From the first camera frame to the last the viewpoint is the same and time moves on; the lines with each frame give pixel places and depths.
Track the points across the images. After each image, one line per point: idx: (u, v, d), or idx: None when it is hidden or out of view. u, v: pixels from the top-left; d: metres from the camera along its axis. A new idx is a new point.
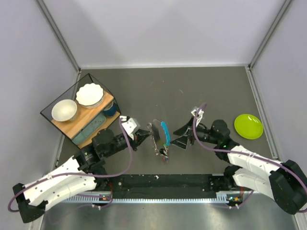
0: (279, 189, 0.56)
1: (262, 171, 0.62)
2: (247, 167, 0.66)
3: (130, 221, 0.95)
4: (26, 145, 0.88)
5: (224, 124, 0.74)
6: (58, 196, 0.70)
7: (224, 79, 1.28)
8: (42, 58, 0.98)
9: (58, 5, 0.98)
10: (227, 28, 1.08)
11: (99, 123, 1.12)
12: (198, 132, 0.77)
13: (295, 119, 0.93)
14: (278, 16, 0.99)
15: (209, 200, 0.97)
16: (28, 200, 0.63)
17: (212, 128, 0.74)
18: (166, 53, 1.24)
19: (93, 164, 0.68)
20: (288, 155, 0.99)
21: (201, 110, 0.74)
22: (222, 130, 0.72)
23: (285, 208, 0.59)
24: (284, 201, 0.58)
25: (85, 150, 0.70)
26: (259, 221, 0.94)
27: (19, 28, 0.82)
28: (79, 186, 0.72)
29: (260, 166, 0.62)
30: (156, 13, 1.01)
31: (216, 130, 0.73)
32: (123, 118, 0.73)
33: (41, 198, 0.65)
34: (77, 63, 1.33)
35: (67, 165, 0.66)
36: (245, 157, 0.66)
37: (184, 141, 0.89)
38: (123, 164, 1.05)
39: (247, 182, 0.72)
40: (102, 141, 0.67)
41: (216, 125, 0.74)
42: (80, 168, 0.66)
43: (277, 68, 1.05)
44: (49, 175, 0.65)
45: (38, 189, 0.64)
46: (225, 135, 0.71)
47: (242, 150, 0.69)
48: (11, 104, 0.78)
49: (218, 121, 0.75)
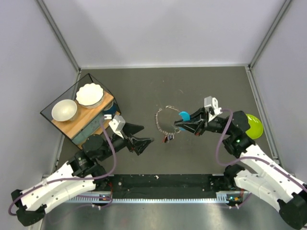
0: (297, 213, 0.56)
1: (278, 186, 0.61)
2: (262, 174, 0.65)
3: (130, 221, 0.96)
4: (26, 145, 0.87)
5: (244, 120, 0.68)
6: (57, 200, 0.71)
7: (224, 80, 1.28)
8: (42, 58, 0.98)
9: (58, 5, 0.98)
10: (227, 28, 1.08)
11: (99, 122, 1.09)
12: (211, 122, 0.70)
13: (295, 119, 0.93)
14: (278, 16, 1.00)
15: (210, 200, 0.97)
16: (25, 206, 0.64)
17: (231, 121, 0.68)
18: (166, 53, 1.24)
19: (87, 169, 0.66)
20: (288, 155, 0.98)
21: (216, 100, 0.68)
22: (242, 126, 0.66)
23: (287, 222, 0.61)
24: (292, 220, 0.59)
25: (78, 155, 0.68)
26: (259, 221, 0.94)
27: (19, 28, 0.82)
28: (77, 189, 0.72)
29: (279, 182, 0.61)
30: (156, 14, 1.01)
31: (235, 125, 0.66)
32: (108, 117, 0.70)
33: (38, 203, 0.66)
34: (78, 63, 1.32)
35: (62, 171, 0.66)
36: (265, 166, 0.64)
37: (194, 126, 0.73)
38: (124, 165, 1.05)
39: (249, 187, 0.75)
40: (91, 147, 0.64)
41: (235, 119, 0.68)
42: (74, 174, 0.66)
43: (277, 68, 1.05)
44: (44, 182, 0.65)
45: (35, 194, 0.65)
46: (243, 131, 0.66)
47: (259, 153, 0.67)
48: (11, 103, 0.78)
49: (237, 114, 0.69)
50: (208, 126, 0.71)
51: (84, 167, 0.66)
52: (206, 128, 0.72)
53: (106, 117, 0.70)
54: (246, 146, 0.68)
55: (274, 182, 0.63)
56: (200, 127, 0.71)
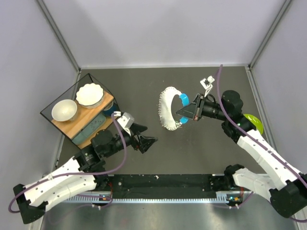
0: (288, 201, 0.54)
1: (274, 173, 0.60)
2: (258, 159, 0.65)
3: (130, 221, 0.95)
4: (26, 145, 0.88)
5: (237, 96, 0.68)
6: (58, 197, 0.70)
7: (225, 79, 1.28)
8: (42, 58, 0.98)
9: (58, 5, 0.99)
10: (227, 28, 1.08)
11: (99, 123, 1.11)
12: (206, 104, 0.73)
13: (295, 119, 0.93)
14: (278, 16, 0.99)
15: (209, 200, 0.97)
16: (29, 201, 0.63)
17: (222, 98, 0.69)
18: (166, 53, 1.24)
19: (93, 165, 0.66)
20: (288, 155, 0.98)
21: (211, 77, 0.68)
22: (233, 101, 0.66)
23: (276, 210, 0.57)
24: (281, 207, 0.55)
25: (85, 150, 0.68)
26: (259, 221, 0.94)
27: (19, 28, 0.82)
28: (79, 187, 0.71)
29: (275, 168, 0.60)
30: (156, 14, 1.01)
31: (226, 100, 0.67)
32: (118, 114, 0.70)
33: (41, 199, 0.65)
34: (78, 63, 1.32)
35: (67, 166, 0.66)
36: (263, 152, 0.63)
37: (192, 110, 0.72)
38: (124, 165, 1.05)
39: (245, 182, 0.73)
40: (101, 142, 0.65)
41: (226, 96, 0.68)
42: (81, 169, 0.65)
43: (277, 67, 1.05)
44: (50, 176, 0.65)
45: (39, 189, 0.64)
46: (236, 107, 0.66)
47: (258, 138, 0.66)
48: (11, 103, 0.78)
49: (229, 92, 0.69)
50: (204, 109, 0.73)
51: (91, 163, 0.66)
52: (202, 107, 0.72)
53: (115, 113, 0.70)
54: (247, 130, 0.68)
55: (269, 169, 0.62)
56: (197, 106, 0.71)
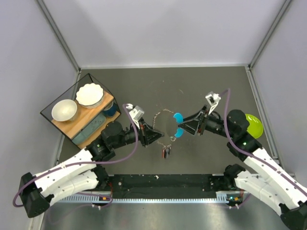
0: (301, 221, 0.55)
1: (284, 193, 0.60)
2: (267, 179, 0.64)
3: (130, 221, 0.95)
4: (26, 145, 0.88)
5: (243, 117, 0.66)
6: (64, 191, 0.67)
7: (224, 79, 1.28)
8: (42, 58, 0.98)
9: (59, 5, 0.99)
10: (227, 28, 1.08)
11: (99, 123, 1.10)
12: (210, 120, 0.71)
13: (295, 119, 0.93)
14: (278, 16, 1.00)
15: (213, 200, 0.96)
16: (40, 189, 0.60)
17: (229, 119, 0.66)
18: (166, 53, 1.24)
19: (105, 156, 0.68)
20: (288, 155, 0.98)
21: (218, 96, 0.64)
22: (240, 123, 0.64)
23: (288, 226, 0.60)
24: (294, 224, 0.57)
25: (96, 142, 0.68)
26: (259, 221, 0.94)
27: (19, 28, 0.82)
28: (83, 183, 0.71)
29: (286, 189, 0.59)
30: (156, 14, 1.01)
31: (232, 122, 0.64)
32: (130, 106, 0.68)
33: (51, 188, 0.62)
34: (78, 63, 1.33)
35: (80, 156, 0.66)
36: (272, 172, 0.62)
37: (194, 126, 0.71)
38: (124, 165, 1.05)
39: (249, 188, 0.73)
40: (112, 133, 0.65)
41: (232, 117, 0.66)
42: (94, 159, 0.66)
43: (277, 68, 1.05)
44: (63, 164, 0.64)
45: (51, 177, 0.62)
46: (243, 129, 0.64)
47: (266, 158, 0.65)
48: (11, 103, 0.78)
49: (234, 112, 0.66)
50: (207, 124, 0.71)
51: (102, 155, 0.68)
52: (206, 124, 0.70)
53: (127, 105, 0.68)
54: (253, 150, 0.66)
55: (278, 189, 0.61)
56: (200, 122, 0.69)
